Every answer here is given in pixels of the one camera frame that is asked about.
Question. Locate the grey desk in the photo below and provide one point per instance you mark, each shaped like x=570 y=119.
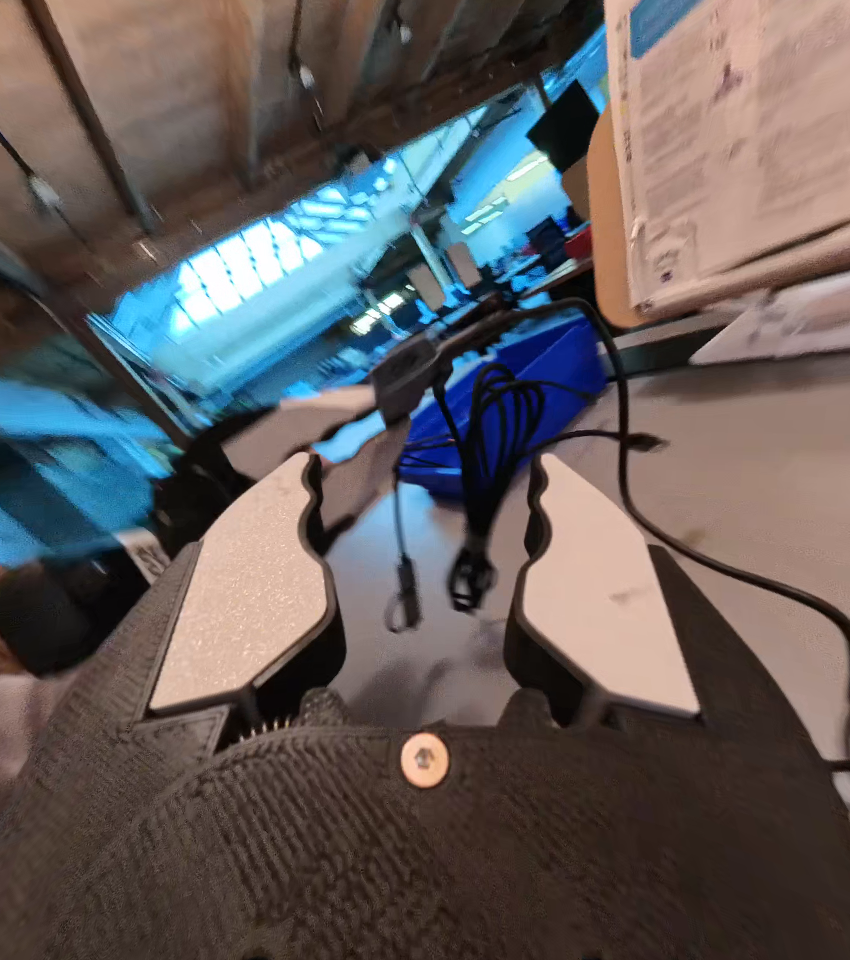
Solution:
x=732 y=487

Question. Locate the grey USB hub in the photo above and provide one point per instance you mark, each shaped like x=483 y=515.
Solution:
x=402 y=375

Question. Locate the blue plastic bin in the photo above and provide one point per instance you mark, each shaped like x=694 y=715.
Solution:
x=545 y=360

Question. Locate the printed paper sheets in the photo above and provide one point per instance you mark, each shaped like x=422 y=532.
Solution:
x=754 y=150

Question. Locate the hanging beige panel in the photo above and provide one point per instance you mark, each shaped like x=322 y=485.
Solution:
x=464 y=266
x=425 y=289

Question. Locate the white stand base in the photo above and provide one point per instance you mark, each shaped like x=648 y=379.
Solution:
x=807 y=322

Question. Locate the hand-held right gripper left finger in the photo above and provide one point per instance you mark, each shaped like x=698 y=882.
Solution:
x=245 y=600

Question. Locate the brown document board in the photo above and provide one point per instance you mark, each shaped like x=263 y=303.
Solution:
x=604 y=247

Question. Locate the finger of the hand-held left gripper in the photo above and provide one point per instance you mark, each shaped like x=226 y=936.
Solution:
x=365 y=480
x=297 y=427

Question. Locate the black monitor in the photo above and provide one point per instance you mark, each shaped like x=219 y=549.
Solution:
x=563 y=127

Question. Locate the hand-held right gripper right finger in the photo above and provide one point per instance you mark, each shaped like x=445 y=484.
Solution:
x=604 y=600

